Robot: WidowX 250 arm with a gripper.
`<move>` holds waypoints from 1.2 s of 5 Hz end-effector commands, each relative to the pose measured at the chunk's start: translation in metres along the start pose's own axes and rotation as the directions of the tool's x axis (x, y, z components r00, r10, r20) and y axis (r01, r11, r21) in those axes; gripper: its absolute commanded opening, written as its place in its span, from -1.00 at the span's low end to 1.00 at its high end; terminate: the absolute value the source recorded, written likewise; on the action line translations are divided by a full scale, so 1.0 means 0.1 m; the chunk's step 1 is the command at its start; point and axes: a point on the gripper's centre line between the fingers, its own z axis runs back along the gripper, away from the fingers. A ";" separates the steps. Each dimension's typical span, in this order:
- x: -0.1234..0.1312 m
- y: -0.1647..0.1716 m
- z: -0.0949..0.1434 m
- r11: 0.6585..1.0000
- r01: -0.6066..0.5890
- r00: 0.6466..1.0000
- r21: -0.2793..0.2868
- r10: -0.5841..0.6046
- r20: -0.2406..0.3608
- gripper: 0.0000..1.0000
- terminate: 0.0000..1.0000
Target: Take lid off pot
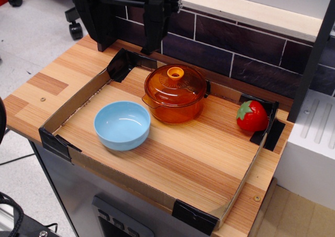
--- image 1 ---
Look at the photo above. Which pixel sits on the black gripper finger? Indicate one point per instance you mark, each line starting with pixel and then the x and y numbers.
pixel 97 17
pixel 154 19

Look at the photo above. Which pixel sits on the orange glass pot lid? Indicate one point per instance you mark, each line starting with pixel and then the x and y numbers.
pixel 175 85

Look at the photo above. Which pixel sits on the orange glass pot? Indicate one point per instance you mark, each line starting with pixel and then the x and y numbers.
pixel 175 114

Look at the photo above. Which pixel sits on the black office chair base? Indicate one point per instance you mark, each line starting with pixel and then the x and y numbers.
pixel 75 28

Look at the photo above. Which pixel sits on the light blue bowl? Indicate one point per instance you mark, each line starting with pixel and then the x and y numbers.
pixel 122 125

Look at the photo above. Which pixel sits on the red toy strawberry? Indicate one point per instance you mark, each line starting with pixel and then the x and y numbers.
pixel 251 116

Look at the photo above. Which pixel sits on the cardboard fence with black tape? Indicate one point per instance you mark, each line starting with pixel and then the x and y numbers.
pixel 204 177

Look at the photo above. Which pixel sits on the grey oven control panel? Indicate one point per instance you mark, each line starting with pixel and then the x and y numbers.
pixel 113 222

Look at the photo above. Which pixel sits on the white toy sink drainboard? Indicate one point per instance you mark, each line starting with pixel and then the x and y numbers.
pixel 307 163

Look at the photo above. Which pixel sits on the dark vertical post left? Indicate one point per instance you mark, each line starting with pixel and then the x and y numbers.
pixel 105 41

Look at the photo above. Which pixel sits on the dark vertical post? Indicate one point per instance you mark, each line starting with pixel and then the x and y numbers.
pixel 312 63
pixel 105 41

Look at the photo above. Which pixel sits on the dark vertical post right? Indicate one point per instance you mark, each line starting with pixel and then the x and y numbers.
pixel 312 63

